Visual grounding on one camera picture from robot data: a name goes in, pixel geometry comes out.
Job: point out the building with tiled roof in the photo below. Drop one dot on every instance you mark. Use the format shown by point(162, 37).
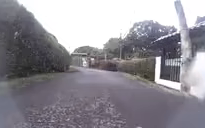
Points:
point(190, 36)

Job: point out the white wall with dark railing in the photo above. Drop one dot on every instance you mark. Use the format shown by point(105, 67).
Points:
point(170, 71)

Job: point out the tall green hedge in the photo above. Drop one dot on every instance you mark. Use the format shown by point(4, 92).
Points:
point(26, 46)

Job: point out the grass verge strip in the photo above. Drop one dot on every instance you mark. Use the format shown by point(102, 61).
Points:
point(30, 79)

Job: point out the low trimmed hedge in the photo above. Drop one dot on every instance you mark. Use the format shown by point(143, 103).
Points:
point(136, 66)

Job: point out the thin distant pole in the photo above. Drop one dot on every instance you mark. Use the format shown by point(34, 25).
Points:
point(120, 46)

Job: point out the gate shelter with roof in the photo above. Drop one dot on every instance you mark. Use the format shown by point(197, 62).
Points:
point(78, 59)

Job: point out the large dark tree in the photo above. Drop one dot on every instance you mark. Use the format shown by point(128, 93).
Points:
point(146, 36)

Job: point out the grey utility pole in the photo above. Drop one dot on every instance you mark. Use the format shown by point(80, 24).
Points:
point(184, 46)

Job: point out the distant trees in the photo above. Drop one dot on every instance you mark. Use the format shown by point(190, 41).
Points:
point(96, 50)

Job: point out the grey asphalt road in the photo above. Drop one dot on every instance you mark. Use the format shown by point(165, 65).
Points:
point(100, 90)

